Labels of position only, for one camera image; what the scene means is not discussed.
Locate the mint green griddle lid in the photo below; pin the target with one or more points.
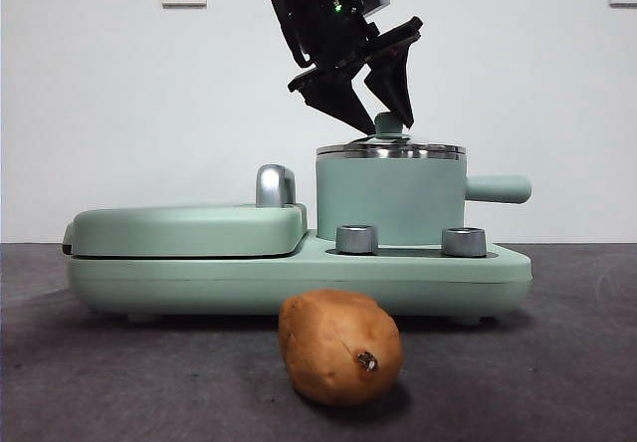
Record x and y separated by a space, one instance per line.
189 230

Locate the brown potato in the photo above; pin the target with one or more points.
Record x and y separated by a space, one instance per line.
328 347

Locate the mint green breakfast maker base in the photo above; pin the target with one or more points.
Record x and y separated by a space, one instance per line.
298 287

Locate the silver control knob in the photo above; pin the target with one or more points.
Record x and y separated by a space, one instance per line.
356 239
464 242

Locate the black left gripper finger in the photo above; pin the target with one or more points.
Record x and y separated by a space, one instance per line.
341 101
395 86

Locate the glass pot lid green knob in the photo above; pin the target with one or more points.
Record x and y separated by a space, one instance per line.
385 124

